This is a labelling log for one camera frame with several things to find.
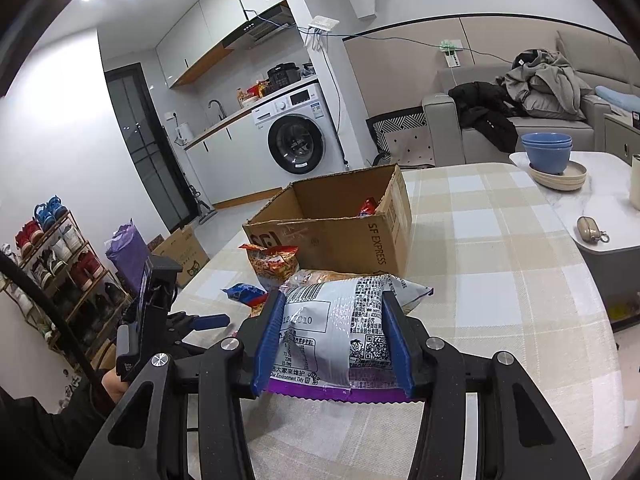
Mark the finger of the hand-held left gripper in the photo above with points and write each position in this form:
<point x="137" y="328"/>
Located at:
<point x="187" y="347"/>
<point x="212" y="321"/>

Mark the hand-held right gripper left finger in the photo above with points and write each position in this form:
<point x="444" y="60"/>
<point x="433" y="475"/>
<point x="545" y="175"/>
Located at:
<point x="267" y="345"/>

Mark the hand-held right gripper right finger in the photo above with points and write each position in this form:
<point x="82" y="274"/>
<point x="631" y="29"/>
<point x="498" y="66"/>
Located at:
<point x="398" y="347"/>

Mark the blue snack packet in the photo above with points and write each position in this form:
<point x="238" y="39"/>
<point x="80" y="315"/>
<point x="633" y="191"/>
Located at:
<point x="245" y="294"/>

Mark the purple white snack bag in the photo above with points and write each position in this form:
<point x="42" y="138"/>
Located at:
<point x="325" y="330"/>

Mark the orange noodle snack packet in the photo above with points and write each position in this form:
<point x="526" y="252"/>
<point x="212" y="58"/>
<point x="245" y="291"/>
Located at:
<point x="270" y="265"/>

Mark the clear packet with brown bun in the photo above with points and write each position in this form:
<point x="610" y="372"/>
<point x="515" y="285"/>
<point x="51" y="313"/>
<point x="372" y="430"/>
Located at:
<point x="325" y="276"/>

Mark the brown cardboard box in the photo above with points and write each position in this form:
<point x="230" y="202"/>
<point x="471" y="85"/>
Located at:
<point x="345" y="245"/>

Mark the person's left forearm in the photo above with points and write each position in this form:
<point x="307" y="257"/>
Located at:
<point x="45" y="440"/>

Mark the person's left hand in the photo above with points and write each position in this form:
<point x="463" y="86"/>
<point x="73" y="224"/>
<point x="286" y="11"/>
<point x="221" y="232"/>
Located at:
<point x="116" y="385"/>

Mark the purple plastic bag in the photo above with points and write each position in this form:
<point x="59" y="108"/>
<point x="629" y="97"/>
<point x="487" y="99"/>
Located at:
<point x="127" y="255"/>

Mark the printed cardboard carton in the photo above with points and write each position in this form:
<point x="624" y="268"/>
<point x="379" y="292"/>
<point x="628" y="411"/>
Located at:
<point x="182" y="255"/>

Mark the wooden shoe rack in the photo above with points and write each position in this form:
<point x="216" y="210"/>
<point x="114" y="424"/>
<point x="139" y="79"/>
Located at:
<point x="75" y="246"/>

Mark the upright vacuum cleaner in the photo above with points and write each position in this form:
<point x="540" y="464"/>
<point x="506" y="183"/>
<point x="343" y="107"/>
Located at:
<point x="202" y="210"/>

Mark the shoe rack with shoes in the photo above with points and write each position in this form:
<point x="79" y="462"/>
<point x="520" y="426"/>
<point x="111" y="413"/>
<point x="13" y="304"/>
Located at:
<point x="47" y="212"/>

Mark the red white noodle snack packet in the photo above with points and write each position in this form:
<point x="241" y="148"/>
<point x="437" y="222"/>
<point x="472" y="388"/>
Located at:
<point x="367" y="207"/>

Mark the white kitchen counter cabinet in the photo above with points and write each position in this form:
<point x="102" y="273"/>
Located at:
<point x="225" y="160"/>

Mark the white kettle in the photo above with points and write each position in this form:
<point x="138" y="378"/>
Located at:
<point x="183" y="132"/>

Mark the black white patterned chair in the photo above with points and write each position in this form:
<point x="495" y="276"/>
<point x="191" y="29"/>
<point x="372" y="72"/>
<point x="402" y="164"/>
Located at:
<point x="405" y="145"/>

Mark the curved kitchen faucet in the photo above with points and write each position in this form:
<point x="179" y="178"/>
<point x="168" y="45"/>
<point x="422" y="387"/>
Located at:
<point x="220" y="109"/>

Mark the beige key pouch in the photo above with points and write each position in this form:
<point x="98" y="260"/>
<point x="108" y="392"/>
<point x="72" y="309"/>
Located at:
<point x="590" y="227"/>

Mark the white washing machine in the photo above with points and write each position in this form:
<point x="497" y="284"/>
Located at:
<point x="310" y="110"/>

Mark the red yellow snack bag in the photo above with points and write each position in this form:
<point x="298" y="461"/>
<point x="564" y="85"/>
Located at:
<point x="256" y="90"/>

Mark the white marble side table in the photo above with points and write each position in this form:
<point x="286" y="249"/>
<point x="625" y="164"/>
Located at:
<point x="600" y="220"/>

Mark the blue bowl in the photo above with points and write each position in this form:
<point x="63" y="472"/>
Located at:
<point x="546" y="141"/>
<point x="547" y="161"/>

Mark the beige shallow bowl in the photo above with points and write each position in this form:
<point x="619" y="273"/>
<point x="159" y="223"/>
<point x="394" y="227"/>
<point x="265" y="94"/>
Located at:
<point x="575" y="175"/>

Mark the black jacket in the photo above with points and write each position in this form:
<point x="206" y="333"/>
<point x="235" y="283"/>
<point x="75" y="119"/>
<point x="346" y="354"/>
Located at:
<point x="485" y="110"/>

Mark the black pressure cooker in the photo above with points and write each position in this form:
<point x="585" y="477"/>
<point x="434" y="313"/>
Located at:
<point x="282" y="76"/>

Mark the grey sofa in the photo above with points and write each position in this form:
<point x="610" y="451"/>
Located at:
<point x="550" y="130"/>

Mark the grey plastic bag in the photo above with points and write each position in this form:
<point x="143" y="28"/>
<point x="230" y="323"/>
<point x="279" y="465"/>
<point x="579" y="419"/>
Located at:
<point x="307" y="71"/>

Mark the white upper kitchen cabinets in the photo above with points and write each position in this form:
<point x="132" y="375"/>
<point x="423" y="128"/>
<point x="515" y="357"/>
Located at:
<point x="200" y="35"/>

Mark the range hood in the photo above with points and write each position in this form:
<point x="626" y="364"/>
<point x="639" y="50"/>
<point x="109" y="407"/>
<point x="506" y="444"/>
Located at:
<point x="265" y="27"/>

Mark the pile of grey clothes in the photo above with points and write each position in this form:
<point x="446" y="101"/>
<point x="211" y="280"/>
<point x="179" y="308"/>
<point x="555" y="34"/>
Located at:
<point x="550" y="85"/>

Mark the light blue pillow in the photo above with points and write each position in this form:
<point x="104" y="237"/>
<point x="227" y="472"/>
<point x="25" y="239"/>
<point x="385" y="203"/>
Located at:
<point x="617" y="97"/>

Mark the green white wall charger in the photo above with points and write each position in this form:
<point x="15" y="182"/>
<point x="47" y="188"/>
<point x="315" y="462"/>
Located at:
<point x="452" y="57"/>

